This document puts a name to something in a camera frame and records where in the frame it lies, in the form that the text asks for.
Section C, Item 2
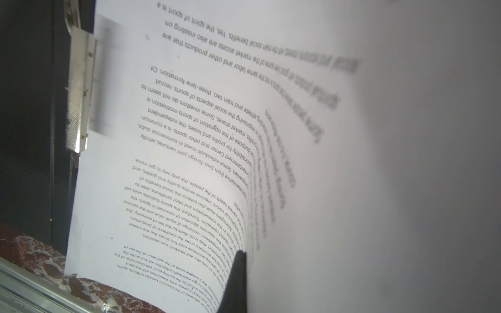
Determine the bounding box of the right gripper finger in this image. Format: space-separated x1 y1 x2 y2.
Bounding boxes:
217 250 247 313

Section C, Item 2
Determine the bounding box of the printed sheet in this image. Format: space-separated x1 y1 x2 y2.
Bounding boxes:
65 1 500 312

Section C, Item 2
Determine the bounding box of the folder white cover black inside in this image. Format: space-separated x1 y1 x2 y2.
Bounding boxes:
1 1 78 254

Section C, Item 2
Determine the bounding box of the metal folder clip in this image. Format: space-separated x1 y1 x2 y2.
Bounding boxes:
63 0 97 168

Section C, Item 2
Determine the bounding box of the aluminium front rail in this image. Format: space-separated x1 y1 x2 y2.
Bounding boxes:
1 258 101 312

